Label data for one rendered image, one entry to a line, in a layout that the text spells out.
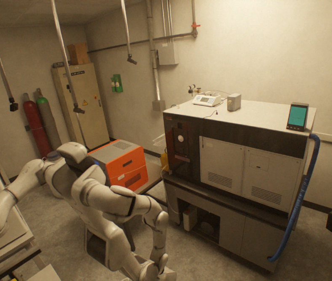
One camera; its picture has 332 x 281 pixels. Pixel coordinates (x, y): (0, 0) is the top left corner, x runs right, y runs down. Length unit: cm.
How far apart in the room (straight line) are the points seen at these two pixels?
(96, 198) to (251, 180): 122
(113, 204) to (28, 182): 44
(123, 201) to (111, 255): 42
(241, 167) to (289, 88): 122
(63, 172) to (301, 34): 234
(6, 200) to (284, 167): 152
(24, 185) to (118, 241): 48
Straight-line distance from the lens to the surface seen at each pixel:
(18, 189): 97
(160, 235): 102
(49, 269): 146
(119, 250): 106
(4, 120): 453
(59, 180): 92
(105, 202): 68
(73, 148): 79
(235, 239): 205
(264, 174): 157
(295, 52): 244
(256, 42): 253
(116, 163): 180
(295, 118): 141
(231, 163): 163
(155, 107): 339
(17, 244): 175
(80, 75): 452
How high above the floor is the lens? 194
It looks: 24 degrees down
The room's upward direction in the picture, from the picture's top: 5 degrees counter-clockwise
